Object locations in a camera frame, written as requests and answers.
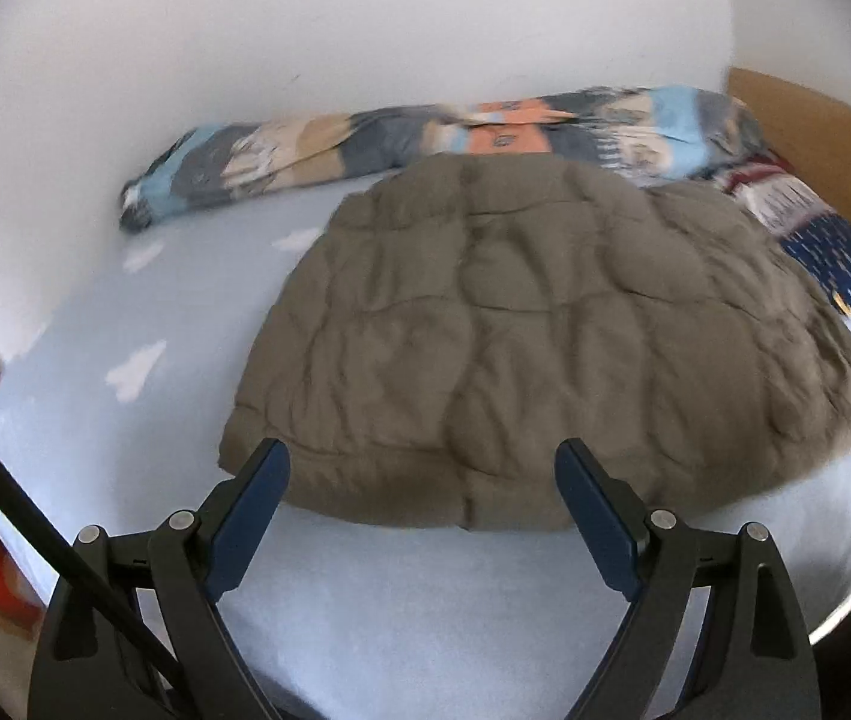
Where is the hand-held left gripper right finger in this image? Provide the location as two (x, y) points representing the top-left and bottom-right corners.
(555, 439), (823, 720)

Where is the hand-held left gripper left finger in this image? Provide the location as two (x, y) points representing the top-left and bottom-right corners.
(28, 437), (293, 720)

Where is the olive quilted jacket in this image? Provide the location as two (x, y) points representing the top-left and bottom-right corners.
(217, 152), (851, 533)

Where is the star and city print pillow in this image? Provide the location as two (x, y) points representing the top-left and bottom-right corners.
(711, 154), (851, 391)

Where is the light blue cloud bed sheet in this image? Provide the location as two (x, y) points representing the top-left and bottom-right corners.
(0, 172), (851, 720)

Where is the wooden headboard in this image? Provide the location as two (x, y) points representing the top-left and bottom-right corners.
(726, 67), (851, 256)

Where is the patchwork print blanket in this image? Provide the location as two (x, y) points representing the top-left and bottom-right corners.
(119, 85), (768, 233)

